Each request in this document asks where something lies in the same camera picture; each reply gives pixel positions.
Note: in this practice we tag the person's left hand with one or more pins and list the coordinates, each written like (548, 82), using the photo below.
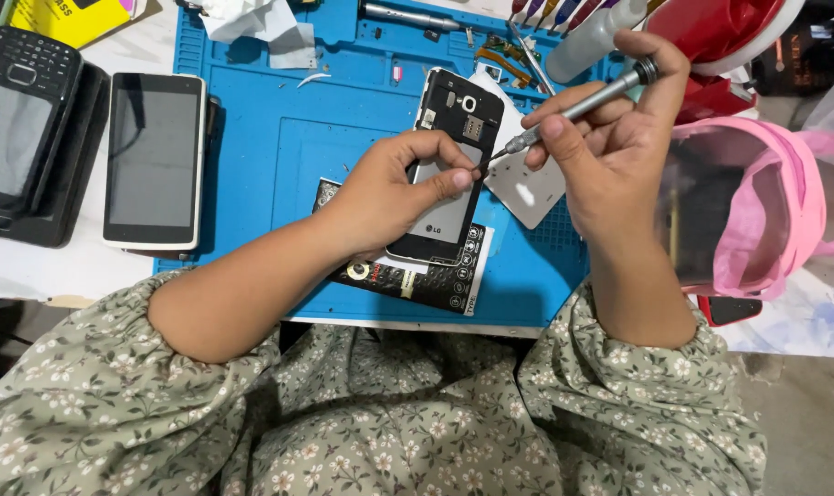
(382, 200)

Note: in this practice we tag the person's right hand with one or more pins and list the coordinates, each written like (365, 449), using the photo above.
(617, 158)

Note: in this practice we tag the grey precision screwdriver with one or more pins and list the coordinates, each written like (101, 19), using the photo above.
(582, 103)

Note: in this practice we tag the black smartphone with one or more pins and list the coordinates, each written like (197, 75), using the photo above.
(451, 138)

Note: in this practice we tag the black printed battery packet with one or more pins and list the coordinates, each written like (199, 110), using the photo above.
(424, 279)

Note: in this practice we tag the white phone back cover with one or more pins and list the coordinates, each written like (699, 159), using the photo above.
(524, 186)

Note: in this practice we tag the blue silicone repair mat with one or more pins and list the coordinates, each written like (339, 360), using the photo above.
(286, 151)

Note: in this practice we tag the clear plastic squeeze bottle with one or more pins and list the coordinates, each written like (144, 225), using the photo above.
(586, 41)

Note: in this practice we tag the small pink part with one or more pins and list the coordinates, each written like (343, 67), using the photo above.
(397, 73)

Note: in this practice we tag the metal tweezers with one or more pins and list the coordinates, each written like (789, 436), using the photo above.
(531, 58)

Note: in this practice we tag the white plastic sliver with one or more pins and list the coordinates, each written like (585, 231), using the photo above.
(313, 79)

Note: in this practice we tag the pink plastic bag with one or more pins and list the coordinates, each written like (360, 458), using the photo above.
(754, 206)

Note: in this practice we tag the row of coloured screwdrivers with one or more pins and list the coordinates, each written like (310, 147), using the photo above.
(561, 10)

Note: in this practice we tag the red and white container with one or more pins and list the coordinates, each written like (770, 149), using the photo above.
(717, 34)

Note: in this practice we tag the red edged black phone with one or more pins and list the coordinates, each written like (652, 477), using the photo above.
(728, 311)

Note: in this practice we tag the black bag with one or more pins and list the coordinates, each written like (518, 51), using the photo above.
(806, 58)

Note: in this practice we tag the green floral dress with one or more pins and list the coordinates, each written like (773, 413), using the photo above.
(362, 413)

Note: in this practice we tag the crumpled white tissue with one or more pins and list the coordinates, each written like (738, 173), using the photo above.
(251, 24)

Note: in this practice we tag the white framed smartphone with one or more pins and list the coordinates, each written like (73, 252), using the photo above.
(154, 160)

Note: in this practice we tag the black phone case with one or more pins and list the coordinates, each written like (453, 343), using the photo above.
(72, 179)

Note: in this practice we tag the yellow packet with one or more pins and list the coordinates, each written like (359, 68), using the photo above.
(69, 19)

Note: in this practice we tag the black keypad phone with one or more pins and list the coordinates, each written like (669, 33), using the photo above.
(14, 124)

